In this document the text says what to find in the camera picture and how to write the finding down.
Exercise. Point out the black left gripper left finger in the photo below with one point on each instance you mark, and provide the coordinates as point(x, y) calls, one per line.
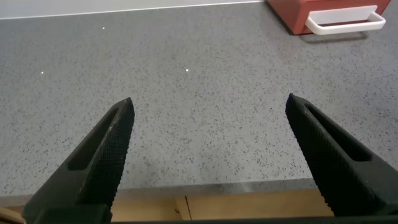
point(93, 174)

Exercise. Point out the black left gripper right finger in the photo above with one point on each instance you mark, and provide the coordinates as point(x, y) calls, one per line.
point(335, 165)

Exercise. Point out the red drawer cabinet shell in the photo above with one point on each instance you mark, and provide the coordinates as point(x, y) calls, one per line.
point(280, 9)

